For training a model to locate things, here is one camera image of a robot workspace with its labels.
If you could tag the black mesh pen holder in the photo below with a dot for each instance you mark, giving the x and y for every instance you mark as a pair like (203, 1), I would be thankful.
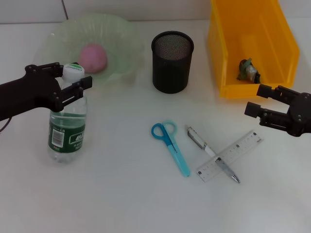
(170, 70)

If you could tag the transparent plastic ruler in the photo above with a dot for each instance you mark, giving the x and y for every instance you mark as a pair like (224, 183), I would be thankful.
(243, 145)

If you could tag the blue teal scissors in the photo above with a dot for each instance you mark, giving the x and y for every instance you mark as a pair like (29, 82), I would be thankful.
(178, 160)

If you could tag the pink peach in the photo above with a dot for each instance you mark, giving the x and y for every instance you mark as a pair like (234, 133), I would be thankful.
(92, 58)

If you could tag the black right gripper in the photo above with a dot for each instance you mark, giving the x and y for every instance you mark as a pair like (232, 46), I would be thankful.
(301, 114)

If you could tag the yellow plastic storage bin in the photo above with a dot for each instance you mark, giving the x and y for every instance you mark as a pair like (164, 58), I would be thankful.
(243, 29)

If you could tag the green plastic wrapper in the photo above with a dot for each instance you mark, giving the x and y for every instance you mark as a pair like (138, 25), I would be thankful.
(250, 71)

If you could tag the translucent green fruit plate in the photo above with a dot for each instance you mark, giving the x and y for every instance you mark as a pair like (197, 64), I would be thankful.
(114, 36)

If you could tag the white silver ballpoint pen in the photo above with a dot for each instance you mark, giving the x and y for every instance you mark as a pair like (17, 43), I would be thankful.
(201, 143)

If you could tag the clear water bottle green label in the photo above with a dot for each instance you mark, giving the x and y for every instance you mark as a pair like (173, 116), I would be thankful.
(68, 131)

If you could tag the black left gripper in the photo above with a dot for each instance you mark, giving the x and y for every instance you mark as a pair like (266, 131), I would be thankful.
(29, 94)

